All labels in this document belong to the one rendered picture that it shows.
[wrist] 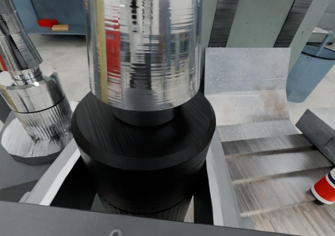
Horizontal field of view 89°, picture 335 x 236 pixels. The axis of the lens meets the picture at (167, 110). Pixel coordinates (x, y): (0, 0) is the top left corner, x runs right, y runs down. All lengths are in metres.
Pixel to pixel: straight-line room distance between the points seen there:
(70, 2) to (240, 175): 4.41
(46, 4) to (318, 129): 4.62
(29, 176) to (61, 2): 4.44
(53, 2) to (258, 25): 4.29
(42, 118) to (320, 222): 0.47
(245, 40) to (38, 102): 0.59
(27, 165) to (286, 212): 0.44
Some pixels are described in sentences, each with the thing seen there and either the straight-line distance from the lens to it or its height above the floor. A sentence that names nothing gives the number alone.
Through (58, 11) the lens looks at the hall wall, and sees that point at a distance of 4.64.
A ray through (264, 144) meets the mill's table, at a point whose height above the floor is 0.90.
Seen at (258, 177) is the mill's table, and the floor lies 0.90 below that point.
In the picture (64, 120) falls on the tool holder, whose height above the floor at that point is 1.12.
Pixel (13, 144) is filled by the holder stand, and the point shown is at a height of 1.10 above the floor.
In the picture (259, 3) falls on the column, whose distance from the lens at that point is 0.64.
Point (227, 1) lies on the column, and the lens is 0.58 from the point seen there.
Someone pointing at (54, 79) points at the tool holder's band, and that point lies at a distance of 0.19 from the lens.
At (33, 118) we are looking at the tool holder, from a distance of 0.20.
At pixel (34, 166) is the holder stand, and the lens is 0.22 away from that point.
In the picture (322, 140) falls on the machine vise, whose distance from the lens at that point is 0.60.
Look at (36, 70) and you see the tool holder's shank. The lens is 0.19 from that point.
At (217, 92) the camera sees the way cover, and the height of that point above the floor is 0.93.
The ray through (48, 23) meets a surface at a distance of 4.33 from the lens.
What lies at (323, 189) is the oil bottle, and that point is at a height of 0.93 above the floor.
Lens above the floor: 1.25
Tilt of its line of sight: 39 degrees down
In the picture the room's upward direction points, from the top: 5 degrees clockwise
